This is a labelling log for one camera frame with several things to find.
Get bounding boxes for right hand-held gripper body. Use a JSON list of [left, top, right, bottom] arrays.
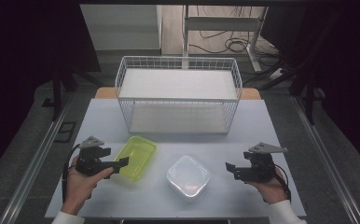
[[242, 142, 289, 183]]

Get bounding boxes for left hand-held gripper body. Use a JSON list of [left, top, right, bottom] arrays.
[[75, 135, 114, 177]]

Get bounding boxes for green translucent plastic container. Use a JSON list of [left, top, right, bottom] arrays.
[[114, 134, 159, 182]]

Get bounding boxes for clear white plastic container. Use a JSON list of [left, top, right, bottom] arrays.
[[165, 155, 212, 202]]

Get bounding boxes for white wire basket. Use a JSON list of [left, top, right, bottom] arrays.
[[115, 55, 243, 136]]

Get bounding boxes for person's right hand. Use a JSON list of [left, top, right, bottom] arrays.
[[246, 167, 290, 205]]

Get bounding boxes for person's left hand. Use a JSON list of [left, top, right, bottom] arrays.
[[61, 155, 115, 217]]

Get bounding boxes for dark stand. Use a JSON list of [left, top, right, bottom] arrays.
[[41, 60, 104, 123], [242, 59, 326, 126]]

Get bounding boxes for white power strip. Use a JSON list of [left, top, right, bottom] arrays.
[[269, 67, 286, 80]]

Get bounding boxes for white cabinet panel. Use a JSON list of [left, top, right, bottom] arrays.
[[79, 4, 163, 58]]

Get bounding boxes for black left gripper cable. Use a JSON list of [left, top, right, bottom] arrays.
[[61, 143, 81, 203]]

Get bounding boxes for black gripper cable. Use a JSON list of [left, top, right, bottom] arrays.
[[274, 163, 293, 203], [61, 143, 81, 203]]

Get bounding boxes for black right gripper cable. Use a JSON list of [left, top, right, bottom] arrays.
[[274, 163, 293, 203]]

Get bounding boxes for black floor bracket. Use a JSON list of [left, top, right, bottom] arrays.
[[53, 120, 77, 145]]

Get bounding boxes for metal floor rail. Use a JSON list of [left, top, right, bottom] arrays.
[[290, 94, 360, 224], [0, 92, 74, 224]]

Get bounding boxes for black floor cables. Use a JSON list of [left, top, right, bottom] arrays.
[[188, 5, 283, 68]]

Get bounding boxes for white metal desk frame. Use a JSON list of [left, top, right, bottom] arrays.
[[182, 4, 270, 73]]

